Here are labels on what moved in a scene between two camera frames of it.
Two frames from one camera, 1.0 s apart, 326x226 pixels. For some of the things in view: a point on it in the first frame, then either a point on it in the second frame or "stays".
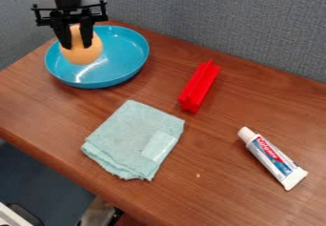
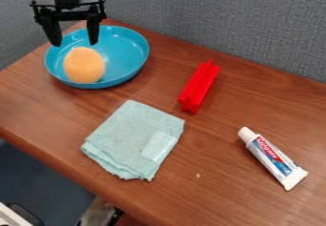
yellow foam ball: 78,54 → 84,65
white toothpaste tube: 282,168 stays
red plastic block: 191,96 stays
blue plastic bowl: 122,59 stays
